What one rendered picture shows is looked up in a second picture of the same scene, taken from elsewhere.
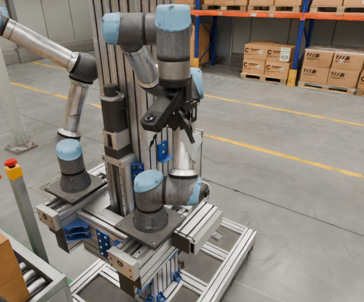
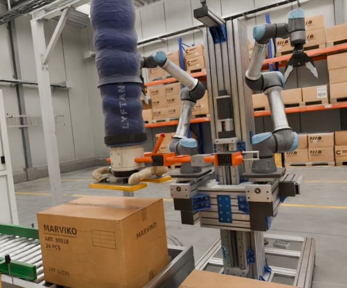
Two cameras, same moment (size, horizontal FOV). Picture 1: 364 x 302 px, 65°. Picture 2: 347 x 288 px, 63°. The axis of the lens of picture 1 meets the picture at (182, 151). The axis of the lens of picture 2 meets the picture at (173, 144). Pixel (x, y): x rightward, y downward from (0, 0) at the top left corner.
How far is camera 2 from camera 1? 1.20 m
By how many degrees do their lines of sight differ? 25
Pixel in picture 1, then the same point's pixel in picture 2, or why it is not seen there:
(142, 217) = (262, 162)
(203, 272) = (286, 266)
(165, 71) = (297, 35)
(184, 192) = (289, 138)
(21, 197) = not seen: hidden behind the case
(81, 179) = not seen: hidden behind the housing
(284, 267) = not seen: outside the picture
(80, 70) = (199, 87)
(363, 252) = not seen: outside the picture
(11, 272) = (162, 229)
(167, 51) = (298, 26)
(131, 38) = (270, 32)
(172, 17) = (299, 12)
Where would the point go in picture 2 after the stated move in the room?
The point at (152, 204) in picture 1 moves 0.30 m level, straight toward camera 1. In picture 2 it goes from (269, 150) to (301, 152)
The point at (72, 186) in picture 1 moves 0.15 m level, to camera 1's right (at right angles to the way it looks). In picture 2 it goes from (192, 168) to (214, 166)
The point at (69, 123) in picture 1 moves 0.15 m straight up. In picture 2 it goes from (182, 130) to (181, 108)
